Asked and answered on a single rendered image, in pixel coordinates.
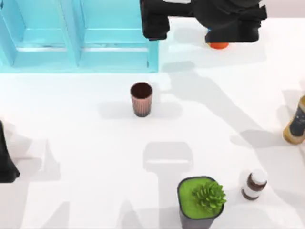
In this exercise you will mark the light blue rack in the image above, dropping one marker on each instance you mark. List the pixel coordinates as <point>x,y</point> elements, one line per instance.
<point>71,52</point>

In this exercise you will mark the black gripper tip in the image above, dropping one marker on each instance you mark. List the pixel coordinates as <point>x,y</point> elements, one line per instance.
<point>6,162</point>

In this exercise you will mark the green plant in grey pot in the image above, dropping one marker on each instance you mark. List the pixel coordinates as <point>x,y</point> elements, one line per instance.
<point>197,205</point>

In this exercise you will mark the brown bottle with white cap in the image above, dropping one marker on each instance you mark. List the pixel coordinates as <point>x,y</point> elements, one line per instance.
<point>253,184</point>

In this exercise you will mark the orange round object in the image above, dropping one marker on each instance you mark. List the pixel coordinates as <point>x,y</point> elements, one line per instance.
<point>218,45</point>

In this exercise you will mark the copper ribbed cup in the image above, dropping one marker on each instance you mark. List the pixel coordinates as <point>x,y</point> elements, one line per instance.
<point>141,102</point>

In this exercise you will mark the yellow bottle with dark label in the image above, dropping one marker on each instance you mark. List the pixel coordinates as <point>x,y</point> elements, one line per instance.
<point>296,124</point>

